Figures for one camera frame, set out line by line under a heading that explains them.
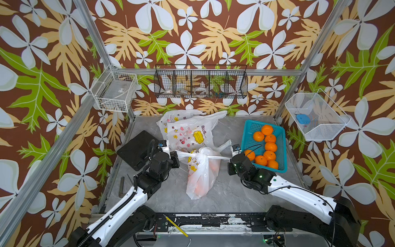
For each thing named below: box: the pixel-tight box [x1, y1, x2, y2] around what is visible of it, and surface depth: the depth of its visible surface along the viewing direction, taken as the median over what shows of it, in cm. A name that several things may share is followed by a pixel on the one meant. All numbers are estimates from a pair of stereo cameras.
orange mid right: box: [263, 150, 277, 161], surface depth 95 cm
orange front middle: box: [254, 155, 268, 167], surface depth 93 cm
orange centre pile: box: [264, 141, 278, 153], surface depth 98 cm
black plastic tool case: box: [116, 130, 160, 172], surface depth 98 cm
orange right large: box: [264, 134, 277, 144], surface depth 104 cm
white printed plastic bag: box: [175, 147, 232, 201], surface depth 80 cm
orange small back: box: [253, 131, 265, 143], surface depth 106 cm
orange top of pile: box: [261, 124, 274, 136], surface depth 103 cm
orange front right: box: [266, 159, 279, 170], surface depth 90 cm
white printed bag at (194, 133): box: [166, 110, 232, 153], surface depth 107 cm
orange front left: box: [244, 149, 256, 162], surface depth 95 cm
